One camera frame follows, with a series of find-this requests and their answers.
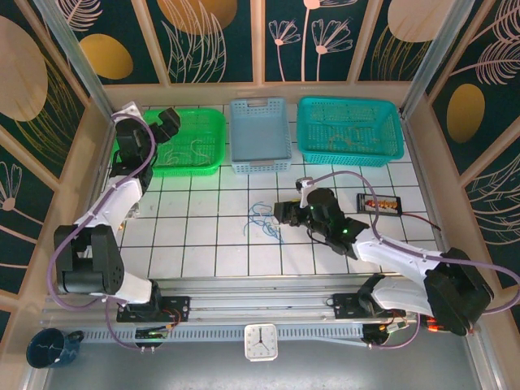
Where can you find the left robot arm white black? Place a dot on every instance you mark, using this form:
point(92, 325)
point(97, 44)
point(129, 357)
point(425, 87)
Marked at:
point(113, 203)

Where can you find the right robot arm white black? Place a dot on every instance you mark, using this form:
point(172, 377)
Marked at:
point(390, 252)

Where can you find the green plastic basket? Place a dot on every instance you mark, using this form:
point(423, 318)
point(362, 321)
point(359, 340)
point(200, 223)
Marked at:
point(203, 170)

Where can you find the teal plastic basket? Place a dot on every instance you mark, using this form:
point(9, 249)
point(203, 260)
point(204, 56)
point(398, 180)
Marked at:
point(349, 156)

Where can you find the black tray with orange parts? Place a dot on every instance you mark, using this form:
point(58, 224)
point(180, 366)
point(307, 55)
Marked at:
point(386, 205)

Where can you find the light blue plastic basket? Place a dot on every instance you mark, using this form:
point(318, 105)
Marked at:
point(260, 130)

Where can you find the white square clock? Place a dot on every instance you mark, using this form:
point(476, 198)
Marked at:
point(261, 342)

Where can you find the white flat strip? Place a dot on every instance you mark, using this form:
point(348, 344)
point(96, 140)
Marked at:
point(341, 341)

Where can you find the small electronics board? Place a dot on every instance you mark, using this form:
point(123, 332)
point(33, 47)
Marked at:
point(394, 327)
point(152, 334)

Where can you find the dark blue mug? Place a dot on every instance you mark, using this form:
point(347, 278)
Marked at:
point(46, 349)

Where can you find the aluminium mounting rail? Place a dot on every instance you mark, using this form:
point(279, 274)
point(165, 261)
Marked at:
point(264, 302)

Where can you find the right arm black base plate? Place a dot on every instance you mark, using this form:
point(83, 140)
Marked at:
point(343, 304)

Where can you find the aluminium frame post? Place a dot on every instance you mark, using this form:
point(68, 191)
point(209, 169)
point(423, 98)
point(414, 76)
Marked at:
point(75, 61)
point(436, 61)

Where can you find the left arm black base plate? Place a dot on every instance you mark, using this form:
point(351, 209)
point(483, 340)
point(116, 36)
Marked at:
point(180, 308)

